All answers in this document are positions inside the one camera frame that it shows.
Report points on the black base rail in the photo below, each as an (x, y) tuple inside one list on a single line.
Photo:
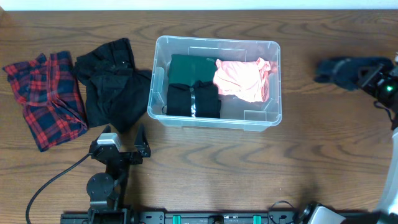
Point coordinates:
[(186, 218)]

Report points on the pink garment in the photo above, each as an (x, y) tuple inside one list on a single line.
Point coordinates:
[(249, 81)]

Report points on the clear plastic storage bin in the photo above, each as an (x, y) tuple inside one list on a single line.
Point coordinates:
[(235, 113)]

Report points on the dark green garment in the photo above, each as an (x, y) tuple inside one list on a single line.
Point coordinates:
[(188, 69)]

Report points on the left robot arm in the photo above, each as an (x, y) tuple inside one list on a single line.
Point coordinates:
[(107, 189)]

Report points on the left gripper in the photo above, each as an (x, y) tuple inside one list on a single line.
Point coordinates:
[(142, 147)]

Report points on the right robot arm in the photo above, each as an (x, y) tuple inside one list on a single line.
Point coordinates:
[(386, 210)]

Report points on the red navy plaid garment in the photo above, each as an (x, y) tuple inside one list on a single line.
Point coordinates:
[(50, 97)]

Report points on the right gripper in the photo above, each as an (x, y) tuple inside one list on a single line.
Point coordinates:
[(380, 72)]

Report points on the large black garment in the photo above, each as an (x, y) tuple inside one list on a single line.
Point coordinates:
[(117, 92)]

